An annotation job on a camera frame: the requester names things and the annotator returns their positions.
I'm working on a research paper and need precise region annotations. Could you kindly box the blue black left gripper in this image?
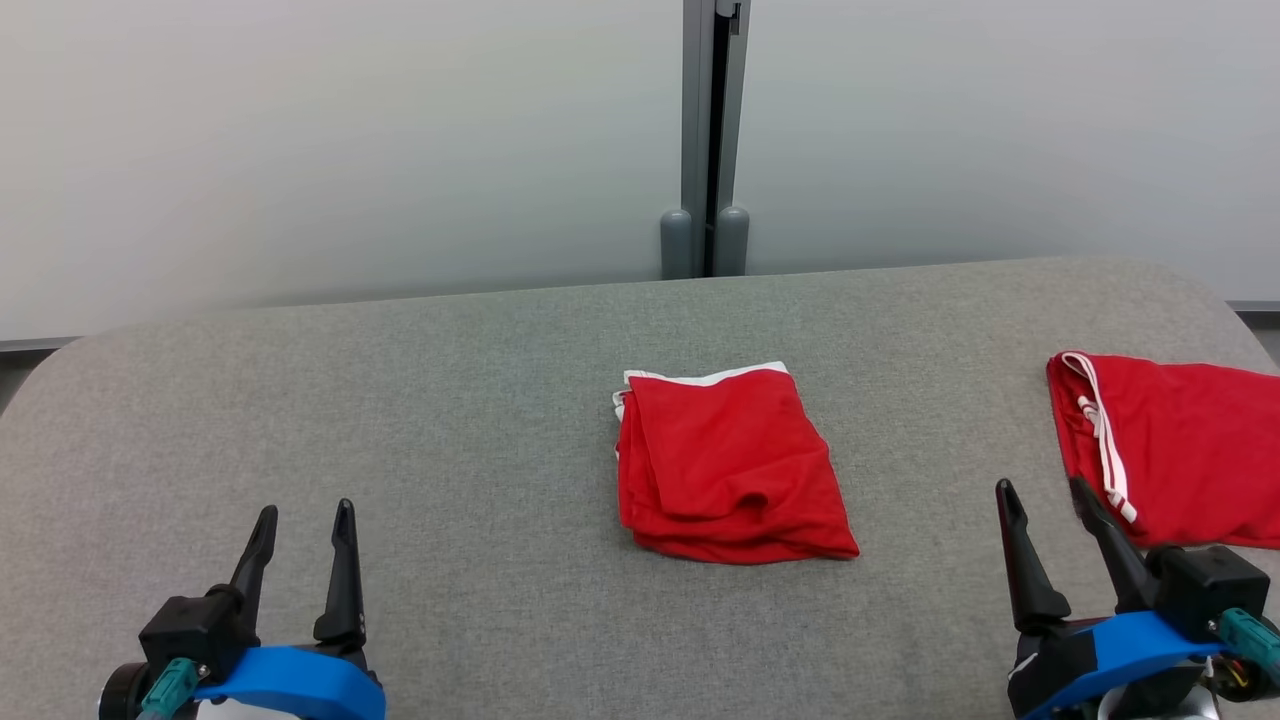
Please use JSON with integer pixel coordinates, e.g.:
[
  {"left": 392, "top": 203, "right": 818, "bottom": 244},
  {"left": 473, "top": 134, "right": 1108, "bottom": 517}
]
[{"left": 193, "top": 498, "right": 387, "bottom": 720}]

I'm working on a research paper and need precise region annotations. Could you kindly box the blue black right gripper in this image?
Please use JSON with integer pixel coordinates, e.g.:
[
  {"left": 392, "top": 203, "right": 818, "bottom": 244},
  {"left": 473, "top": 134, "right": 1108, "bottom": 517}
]
[{"left": 995, "top": 476, "right": 1229, "bottom": 720}]

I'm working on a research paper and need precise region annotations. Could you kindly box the red white basketball jersey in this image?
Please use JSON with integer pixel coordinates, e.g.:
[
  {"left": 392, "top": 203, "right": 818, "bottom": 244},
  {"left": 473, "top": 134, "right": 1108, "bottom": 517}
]
[{"left": 1046, "top": 351, "right": 1280, "bottom": 551}]

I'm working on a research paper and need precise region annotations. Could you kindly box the red shorts white trim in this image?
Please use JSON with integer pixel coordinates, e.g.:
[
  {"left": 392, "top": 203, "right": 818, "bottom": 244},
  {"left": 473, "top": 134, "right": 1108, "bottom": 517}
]
[{"left": 612, "top": 361, "right": 861, "bottom": 566}]

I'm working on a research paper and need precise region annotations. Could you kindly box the grey cylindrical post bumper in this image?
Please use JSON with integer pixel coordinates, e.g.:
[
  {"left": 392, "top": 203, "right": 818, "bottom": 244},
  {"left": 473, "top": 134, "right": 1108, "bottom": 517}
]
[
  {"left": 659, "top": 208, "right": 694, "bottom": 281},
  {"left": 714, "top": 205, "right": 751, "bottom": 278}
]

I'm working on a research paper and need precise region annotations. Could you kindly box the grey metal partition post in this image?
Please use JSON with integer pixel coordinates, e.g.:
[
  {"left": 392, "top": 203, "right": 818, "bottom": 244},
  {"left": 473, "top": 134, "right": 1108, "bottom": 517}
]
[{"left": 682, "top": 0, "right": 752, "bottom": 279}]

